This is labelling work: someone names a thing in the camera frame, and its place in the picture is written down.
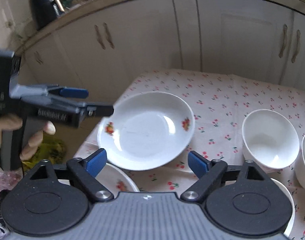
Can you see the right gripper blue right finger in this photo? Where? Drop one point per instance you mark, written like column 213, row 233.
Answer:
column 209, row 175

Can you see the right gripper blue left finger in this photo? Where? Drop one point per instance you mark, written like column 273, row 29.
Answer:
column 83, row 172

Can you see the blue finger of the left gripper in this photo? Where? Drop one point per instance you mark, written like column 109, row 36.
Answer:
column 97, row 109
column 69, row 92

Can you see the white plate with flower print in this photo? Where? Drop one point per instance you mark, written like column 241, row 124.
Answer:
column 146, row 131

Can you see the white kitchen cabinets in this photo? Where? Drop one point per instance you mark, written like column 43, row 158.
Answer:
column 105, row 50

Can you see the person's left hand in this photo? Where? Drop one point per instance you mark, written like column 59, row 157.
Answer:
column 12, row 123

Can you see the cherry print tablecloth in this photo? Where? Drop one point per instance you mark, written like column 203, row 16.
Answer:
column 219, row 103

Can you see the black air fryer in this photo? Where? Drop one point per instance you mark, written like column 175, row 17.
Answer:
column 45, row 11

